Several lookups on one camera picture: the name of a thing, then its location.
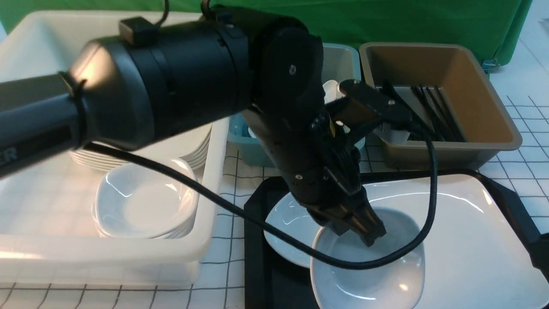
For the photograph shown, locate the brown plastic chopstick bin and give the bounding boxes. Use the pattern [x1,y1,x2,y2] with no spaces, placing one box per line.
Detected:
[359,42,523,170]

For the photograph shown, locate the stack of white bowls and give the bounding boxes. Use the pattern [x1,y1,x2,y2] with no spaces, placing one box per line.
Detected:
[91,164,199,239]

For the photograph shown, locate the white bowl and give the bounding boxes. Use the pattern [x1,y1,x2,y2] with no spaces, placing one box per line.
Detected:
[263,193,321,269]

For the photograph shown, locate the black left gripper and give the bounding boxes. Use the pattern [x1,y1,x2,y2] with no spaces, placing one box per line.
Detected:
[242,105,386,248]

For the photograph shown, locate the green backdrop cloth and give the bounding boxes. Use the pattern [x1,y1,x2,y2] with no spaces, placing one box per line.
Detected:
[1,0,531,65]

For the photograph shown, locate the wrist camera mount plate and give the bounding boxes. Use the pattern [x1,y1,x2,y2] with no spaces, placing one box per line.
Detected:
[324,79,417,145]

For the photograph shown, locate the large white plastic bin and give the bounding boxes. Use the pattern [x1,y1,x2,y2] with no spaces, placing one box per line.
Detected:
[0,11,222,287]

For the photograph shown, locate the blue plastic spoon bin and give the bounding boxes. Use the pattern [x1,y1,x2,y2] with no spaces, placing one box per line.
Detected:
[227,43,362,168]

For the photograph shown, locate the black serving tray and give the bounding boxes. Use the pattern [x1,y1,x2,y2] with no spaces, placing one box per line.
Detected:
[244,170,548,309]

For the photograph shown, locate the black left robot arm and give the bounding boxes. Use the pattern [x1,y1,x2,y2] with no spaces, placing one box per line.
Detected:
[1,0,386,246]

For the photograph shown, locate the stack of white plates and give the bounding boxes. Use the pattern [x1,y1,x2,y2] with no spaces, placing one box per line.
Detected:
[70,124,212,171]

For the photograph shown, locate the checkered white tablecloth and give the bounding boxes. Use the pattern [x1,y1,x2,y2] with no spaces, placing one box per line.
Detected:
[1,41,548,309]

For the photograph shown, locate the large white square plate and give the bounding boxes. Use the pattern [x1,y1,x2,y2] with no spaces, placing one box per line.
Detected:
[365,175,548,309]

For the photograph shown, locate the black chopsticks in bin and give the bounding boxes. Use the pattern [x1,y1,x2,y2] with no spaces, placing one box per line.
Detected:
[380,79,466,142]

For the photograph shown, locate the white bowl front tray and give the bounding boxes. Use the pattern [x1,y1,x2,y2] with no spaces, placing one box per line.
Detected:
[310,209,425,309]

